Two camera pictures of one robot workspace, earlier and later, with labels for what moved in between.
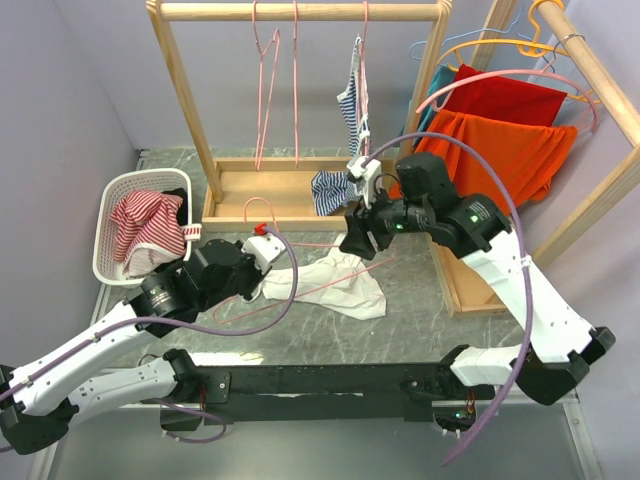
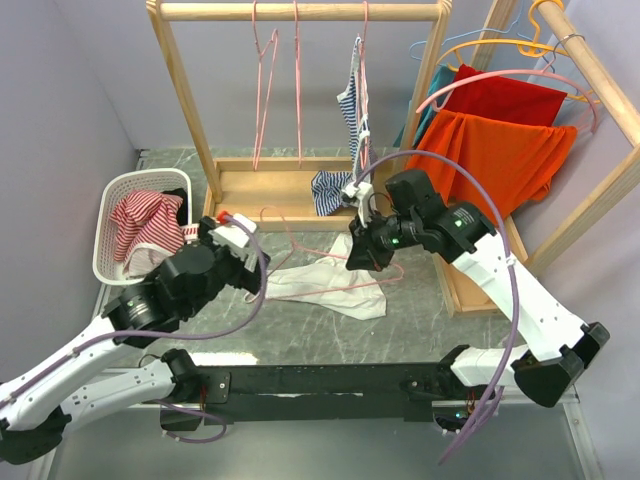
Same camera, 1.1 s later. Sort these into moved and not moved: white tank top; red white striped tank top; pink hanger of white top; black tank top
Moved: pink hanger of white top
Not moved: black tank top; white tank top; red white striped tank top
